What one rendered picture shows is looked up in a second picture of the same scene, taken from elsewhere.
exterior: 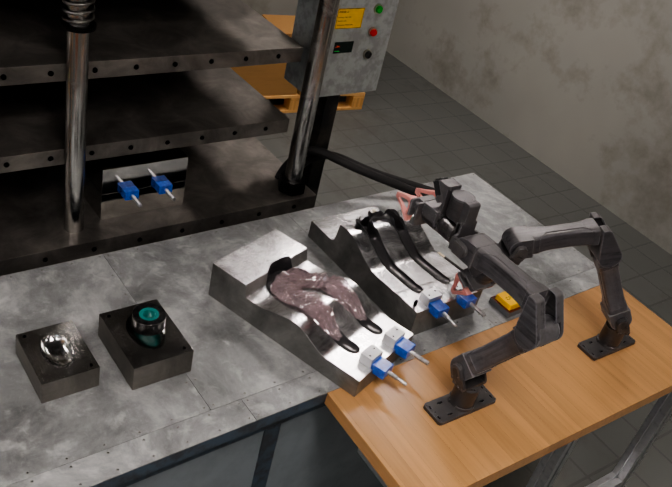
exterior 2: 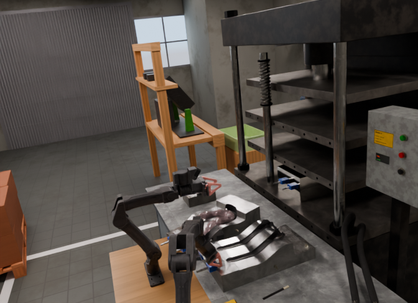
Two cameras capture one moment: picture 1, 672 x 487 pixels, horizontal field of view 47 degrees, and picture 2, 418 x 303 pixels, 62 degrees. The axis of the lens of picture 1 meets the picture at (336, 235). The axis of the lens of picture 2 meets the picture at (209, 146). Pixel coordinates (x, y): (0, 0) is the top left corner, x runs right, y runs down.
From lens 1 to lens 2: 289 cm
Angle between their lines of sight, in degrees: 99
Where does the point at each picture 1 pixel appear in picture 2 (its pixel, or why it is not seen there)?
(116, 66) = (278, 124)
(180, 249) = (260, 202)
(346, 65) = (387, 173)
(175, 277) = not seen: hidden behind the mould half
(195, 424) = (165, 209)
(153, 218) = (285, 197)
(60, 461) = not seen: hidden behind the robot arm
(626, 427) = not seen: outside the picture
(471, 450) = (127, 272)
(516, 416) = (139, 293)
